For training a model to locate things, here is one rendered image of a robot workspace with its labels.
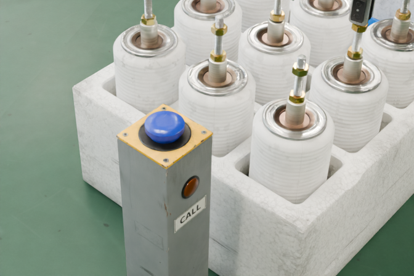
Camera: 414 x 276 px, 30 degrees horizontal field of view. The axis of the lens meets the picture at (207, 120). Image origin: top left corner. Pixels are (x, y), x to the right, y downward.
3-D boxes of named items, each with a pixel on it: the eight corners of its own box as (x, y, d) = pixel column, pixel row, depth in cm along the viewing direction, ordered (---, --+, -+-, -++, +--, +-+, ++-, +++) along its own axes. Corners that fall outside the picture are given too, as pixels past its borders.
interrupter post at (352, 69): (357, 85, 96) (361, 63, 94) (338, 79, 96) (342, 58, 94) (362, 74, 97) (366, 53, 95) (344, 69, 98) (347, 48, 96)
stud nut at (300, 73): (294, 66, 86) (295, 60, 86) (309, 68, 86) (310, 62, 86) (290, 76, 85) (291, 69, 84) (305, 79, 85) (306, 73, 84)
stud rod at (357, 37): (349, 68, 95) (358, 15, 90) (347, 63, 96) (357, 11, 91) (357, 67, 95) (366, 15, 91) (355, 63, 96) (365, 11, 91)
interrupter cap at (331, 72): (372, 102, 93) (373, 97, 93) (312, 85, 95) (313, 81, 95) (387, 69, 98) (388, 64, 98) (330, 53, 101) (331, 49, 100)
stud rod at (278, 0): (276, 31, 101) (281, -20, 96) (270, 28, 102) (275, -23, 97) (281, 28, 102) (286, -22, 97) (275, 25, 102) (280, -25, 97)
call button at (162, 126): (193, 136, 78) (193, 121, 77) (165, 156, 76) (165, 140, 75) (164, 119, 80) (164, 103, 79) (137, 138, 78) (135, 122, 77)
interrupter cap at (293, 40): (235, 40, 103) (235, 36, 102) (270, 18, 107) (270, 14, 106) (280, 63, 99) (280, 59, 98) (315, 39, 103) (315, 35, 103)
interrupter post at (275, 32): (262, 40, 103) (263, 19, 101) (273, 32, 104) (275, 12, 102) (276, 47, 102) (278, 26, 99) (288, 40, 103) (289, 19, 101)
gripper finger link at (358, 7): (359, -22, 88) (353, 16, 91) (349, -11, 86) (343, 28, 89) (371, -19, 87) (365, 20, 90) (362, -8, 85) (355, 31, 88)
